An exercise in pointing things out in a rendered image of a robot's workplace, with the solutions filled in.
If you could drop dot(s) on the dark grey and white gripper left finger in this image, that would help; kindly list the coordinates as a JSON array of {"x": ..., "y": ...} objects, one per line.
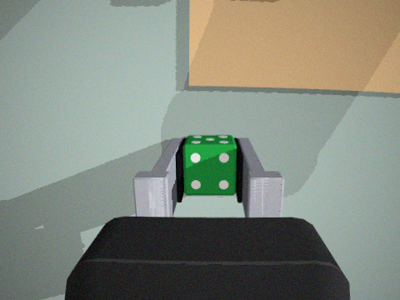
[{"x": 157, "y": 192}]

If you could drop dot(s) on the tan flat mat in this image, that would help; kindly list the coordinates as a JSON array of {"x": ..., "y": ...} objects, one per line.
[{"x": 349, "y": 45}]

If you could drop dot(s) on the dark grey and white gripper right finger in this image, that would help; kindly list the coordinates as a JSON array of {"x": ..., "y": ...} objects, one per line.
[{"x": 263, "y": 190}]

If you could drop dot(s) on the green die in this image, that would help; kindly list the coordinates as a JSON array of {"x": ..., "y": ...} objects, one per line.
[{"x": 209, "y": 165}]

